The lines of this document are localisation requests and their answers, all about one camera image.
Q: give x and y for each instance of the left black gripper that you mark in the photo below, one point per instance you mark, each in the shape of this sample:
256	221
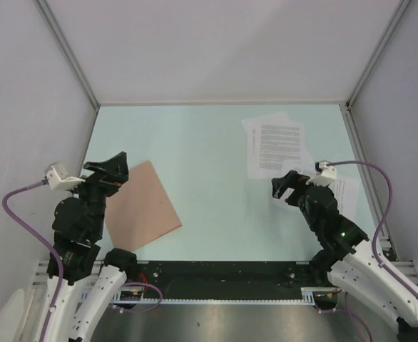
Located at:
110	173

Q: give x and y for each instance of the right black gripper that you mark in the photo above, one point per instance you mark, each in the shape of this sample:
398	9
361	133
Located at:
290	180

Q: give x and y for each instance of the printed paper sheet top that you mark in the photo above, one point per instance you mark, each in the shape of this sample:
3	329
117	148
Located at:
253	170

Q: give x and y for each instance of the printed paper sheet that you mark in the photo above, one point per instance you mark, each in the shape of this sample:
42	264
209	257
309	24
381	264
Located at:
345	189
253	170

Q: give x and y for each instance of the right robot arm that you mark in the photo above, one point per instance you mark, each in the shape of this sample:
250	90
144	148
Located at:
347	256

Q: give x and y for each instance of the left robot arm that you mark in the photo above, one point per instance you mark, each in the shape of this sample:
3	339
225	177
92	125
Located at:
77	227

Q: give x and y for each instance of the printed paper sheet under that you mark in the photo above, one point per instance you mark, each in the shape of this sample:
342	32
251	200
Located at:
262	119

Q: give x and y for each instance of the aluminium rail right side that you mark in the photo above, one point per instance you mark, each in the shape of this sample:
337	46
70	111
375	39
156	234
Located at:
366	173

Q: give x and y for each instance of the aluminium frame post right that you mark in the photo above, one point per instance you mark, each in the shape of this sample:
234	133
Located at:
378	51

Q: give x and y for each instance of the aluminium frame post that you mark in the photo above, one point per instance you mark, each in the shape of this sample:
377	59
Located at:
378	51
58	35

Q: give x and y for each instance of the white cable duct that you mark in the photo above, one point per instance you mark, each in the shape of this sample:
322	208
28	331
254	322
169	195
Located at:
306	297

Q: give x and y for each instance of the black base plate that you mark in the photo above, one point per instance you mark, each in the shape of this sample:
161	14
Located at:
226	279

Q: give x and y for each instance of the aluminium frame post left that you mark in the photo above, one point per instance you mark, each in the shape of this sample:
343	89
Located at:
58	35

